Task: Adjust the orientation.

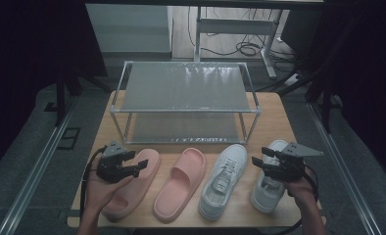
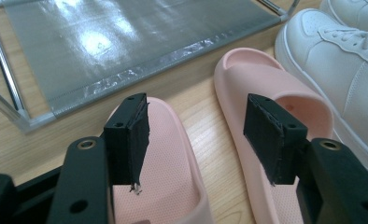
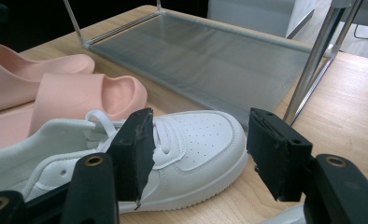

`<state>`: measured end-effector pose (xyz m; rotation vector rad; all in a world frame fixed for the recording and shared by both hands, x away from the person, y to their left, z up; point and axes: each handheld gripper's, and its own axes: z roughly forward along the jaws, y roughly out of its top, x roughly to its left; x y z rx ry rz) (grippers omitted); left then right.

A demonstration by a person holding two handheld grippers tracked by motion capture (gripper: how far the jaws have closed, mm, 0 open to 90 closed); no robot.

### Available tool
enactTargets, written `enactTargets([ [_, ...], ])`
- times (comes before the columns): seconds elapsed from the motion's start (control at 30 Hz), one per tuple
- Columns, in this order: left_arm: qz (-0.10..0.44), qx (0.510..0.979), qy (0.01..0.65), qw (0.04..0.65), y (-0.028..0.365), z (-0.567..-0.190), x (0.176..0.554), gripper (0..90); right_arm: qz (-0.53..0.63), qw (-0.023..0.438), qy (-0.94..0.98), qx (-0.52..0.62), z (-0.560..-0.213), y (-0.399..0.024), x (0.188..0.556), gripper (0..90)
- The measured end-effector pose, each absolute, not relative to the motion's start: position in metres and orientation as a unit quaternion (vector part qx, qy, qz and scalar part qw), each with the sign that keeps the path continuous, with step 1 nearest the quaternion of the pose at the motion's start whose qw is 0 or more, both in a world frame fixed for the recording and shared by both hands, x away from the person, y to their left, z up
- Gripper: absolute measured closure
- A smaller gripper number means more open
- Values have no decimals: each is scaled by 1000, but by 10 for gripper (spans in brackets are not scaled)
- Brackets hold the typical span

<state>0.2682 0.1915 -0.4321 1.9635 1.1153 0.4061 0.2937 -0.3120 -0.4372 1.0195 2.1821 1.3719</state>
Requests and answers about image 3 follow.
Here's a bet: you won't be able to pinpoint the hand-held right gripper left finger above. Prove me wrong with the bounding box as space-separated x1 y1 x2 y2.
106 107 157 210

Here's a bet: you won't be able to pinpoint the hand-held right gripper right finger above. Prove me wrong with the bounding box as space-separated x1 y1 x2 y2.
247 107 314 203

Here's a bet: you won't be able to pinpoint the white sneaker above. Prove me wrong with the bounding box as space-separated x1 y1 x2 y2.
0 109 249 215

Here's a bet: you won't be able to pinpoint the pink slipper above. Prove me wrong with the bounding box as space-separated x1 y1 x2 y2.
0 43 96 115
0 73 149 152

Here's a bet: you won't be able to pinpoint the metal shoe rack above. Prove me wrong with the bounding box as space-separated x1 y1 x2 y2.
62 0 365 129

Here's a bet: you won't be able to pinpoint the black floor cables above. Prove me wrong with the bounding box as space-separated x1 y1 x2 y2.
353 22 368 41

